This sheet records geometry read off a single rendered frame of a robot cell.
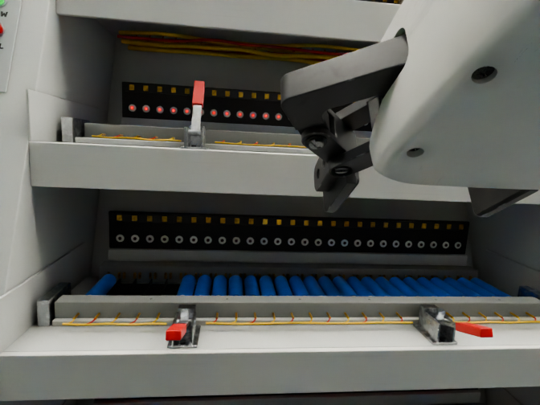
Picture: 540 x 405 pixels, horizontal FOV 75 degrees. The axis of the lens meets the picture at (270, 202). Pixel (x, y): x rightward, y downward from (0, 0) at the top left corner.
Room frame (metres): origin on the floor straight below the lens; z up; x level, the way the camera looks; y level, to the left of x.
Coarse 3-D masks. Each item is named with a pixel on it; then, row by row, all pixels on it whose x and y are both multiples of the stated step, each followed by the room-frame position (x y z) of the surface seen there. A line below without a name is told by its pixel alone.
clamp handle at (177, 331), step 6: (180, 312) 0.36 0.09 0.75; (186, 312) 0.36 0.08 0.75; (180, 318) 0.36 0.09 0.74; (186, 318) 0.36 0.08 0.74; (174, 324) 0.32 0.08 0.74; (180, 324) 0.32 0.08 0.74; (186, 324) 0.34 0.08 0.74; (168, 330) 0.29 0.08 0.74; (174, 330) 0.29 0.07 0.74; (180, 330) 0.29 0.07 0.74; (168, 336) 0.29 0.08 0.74; (174, 336) 0.29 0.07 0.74; (180, 336) 0.29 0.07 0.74
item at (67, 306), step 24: (72, 312) 0.38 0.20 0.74; (96, 312) 0.38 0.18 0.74; (120, 312) 0.39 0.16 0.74; (144, 312) 0.39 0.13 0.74; (168, 312) 0.39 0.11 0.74; (216, 312) 0.40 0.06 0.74; (240, 312) 0.40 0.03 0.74; (264, 312) 0.40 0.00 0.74; (288, 312) 0.41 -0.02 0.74; (312, 312) 0.41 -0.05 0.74; (336, 312) 0.41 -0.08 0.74; (360, 312) 0.42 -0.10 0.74; (384, 312) 0.42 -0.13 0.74; (408, 312) 0.42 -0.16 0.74; (456, 312) 0.43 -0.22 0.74; (480, 312) 0.43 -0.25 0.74; (504, 312) 0.44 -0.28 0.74; (528, 312) 0.44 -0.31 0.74
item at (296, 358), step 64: (64, 256) 0.43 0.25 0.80; (128, 256) 0.50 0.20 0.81; (192, 256) 0.51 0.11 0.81; (256, 256) 0.52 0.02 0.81; (320, 256) 0.53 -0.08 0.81; (384, 256) 0.54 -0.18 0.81; (448, 256) 0.56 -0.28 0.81; (0, 320) 0.32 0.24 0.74; (0, 384) 0.34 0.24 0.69; (64, 384) 0.35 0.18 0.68; (128, 384) 0.35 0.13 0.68; (192, 384) 0.36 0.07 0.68; (256, 384) 0.37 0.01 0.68; (320, 384) 0.37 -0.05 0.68; (384, 384) 0.38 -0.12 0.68; (448, 384) 0.39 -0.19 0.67; (512, 384) 0.40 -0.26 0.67
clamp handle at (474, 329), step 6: (438, 312) 0.39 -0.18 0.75; (444, 312) 0.39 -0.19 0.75; (438, 318) 0.39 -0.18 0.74; (444, 324) 0.37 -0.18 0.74; (450, 324) 0.36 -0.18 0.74; (456, 324) 0.35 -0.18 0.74; (462, 324) 0.34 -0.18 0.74; (468, 324) 0.34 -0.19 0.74; (474, 324) 0.34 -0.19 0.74; (456, 330) 0.35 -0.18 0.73; (462, 330) 0.35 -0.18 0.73; (468, 330) 0.34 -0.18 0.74; (474, 330) 0.33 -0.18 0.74; (480, 330) 0.32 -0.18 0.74; (486, 330) 0.32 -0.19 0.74; (492, 330) 0.32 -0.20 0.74; (480, 336) 0.32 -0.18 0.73; (486, 336) 0.32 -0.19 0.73; (492, 336) 0.32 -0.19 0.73
